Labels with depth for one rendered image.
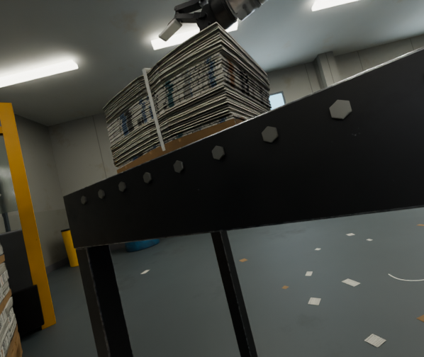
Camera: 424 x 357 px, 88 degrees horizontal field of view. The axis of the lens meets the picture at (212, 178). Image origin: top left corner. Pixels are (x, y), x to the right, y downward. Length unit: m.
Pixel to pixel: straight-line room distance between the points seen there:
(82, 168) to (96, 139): 0.68
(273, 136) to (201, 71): 0.27
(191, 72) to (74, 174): 5.19
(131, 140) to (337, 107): 0.47
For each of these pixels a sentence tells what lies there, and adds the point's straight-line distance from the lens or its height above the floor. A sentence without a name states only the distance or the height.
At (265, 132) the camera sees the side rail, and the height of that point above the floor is 0.78.
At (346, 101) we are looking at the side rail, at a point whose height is 0.78.
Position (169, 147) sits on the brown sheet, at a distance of 0.49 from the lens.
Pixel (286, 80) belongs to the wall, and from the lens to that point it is 5.51.
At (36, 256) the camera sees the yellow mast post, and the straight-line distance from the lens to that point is 2.32.
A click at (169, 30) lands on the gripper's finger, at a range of 0.75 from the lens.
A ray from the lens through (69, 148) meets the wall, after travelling 5.72.
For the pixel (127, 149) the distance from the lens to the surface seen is 0.60.
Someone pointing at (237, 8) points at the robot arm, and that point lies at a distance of 0.62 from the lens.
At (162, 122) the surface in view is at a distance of 0.51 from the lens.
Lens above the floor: 0.73
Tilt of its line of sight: 3 degrees up
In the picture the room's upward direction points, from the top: 14 degrees counter-clockwise
